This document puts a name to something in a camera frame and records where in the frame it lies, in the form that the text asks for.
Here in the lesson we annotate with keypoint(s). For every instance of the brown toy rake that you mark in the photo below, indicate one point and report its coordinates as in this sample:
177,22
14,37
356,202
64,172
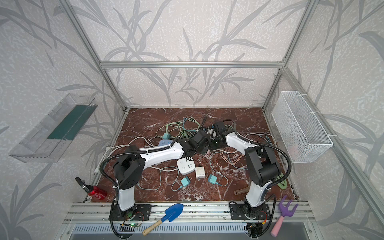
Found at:
242,191

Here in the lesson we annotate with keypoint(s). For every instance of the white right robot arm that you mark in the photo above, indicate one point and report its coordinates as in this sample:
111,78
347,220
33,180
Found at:
262,164

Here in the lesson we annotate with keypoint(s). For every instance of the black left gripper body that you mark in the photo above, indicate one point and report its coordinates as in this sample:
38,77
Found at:
202,137

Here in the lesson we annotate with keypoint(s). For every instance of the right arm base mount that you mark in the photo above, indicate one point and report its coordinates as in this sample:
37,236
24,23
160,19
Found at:
244,212

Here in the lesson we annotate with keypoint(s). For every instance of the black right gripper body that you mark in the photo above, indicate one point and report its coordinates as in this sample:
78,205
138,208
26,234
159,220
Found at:
216,132

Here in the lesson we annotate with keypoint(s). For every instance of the white power socket cube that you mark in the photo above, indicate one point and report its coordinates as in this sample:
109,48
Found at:
186,166

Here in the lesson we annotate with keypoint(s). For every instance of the green plastic toy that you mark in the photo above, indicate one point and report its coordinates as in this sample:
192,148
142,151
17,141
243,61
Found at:
283,184

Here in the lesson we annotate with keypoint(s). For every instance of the white wire basket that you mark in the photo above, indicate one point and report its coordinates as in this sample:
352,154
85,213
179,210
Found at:
301,131

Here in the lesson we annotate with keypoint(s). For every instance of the blue toy shovel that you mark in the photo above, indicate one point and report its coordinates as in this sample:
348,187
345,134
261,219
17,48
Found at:
171,214

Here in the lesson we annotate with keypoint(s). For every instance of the white charger plug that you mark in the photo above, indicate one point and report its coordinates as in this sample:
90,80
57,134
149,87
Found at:
200,173

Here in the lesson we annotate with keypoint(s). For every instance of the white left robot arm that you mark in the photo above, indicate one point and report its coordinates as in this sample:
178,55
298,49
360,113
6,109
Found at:
125,170

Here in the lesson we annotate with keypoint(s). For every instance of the clear plastic wall bin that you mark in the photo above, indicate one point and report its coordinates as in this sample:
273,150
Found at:
48,141

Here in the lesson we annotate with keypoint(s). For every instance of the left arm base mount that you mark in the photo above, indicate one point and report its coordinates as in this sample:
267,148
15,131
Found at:
139,212

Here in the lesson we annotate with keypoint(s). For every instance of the red spray bottle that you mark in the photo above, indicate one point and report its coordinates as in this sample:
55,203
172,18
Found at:
92,191

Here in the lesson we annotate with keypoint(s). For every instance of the blue power socket cube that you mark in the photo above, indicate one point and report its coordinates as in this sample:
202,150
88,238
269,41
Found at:
164,142

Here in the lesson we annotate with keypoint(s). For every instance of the teal charger plug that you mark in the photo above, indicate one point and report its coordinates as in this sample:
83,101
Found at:
212,179
185,182

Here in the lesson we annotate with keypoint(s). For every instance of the purple toy rake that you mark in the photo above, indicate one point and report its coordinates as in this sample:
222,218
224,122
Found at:
285,212

